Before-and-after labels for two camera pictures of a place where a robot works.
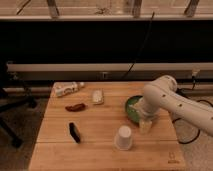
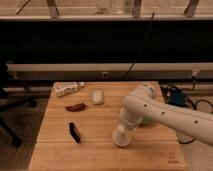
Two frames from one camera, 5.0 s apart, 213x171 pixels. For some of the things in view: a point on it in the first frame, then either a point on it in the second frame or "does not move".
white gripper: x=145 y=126 -> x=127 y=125
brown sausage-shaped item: x=76 y=107 does not move
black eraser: x=74 y=132 does not move
